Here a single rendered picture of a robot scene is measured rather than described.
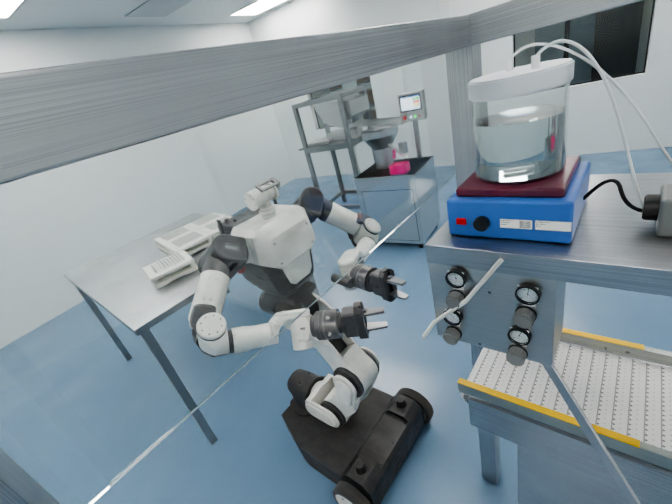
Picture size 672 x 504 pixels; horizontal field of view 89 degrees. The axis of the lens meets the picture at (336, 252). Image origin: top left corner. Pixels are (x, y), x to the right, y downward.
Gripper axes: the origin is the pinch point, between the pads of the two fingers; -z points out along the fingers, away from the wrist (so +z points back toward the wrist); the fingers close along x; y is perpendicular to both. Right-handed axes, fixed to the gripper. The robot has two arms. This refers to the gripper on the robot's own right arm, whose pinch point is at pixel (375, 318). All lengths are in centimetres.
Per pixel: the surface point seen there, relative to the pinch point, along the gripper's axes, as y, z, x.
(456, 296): 24.1, -19.9, -22.1
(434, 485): -8, -7, 101
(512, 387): 17.3, -31.7, 12.2
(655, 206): 27, -49, -36
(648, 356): 13, -63, 10
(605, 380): 17, -52, 12
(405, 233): -229, -12, 83
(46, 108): 58, 9, -66
